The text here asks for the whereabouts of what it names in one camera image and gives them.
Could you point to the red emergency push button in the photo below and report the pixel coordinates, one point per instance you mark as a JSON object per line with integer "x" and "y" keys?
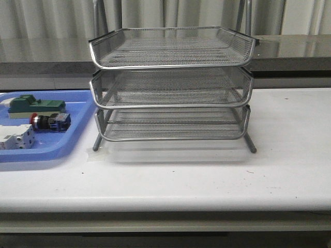
{"x": 58, "y": 122}

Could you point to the silver mesh tray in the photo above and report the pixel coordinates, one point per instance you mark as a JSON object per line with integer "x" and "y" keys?
{"x": 156, "y": 124}
{"x": 190, "y": 87}
{"x": 174, "y": 47}

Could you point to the blue plastic tray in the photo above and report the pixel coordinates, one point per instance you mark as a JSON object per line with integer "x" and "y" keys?
{"x": 52, "y": 145}

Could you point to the grey stone counter ledge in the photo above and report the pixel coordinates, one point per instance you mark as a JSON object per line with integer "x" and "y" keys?
{"x": 279, "y": 61}

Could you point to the green terminal block module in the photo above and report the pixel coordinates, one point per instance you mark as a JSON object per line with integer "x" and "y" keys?
{"x": 25, "y": 105}

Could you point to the white circuit breaker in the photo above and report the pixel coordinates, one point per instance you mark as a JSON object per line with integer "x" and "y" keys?
{"x": 17, "y": 137}

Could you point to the grey window curtain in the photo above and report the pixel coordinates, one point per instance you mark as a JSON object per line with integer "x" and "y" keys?
{"x": 74, "y": 19}

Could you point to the grey metal rack frame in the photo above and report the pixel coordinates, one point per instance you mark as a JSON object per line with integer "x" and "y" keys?
{"x": 99, "y": 13}

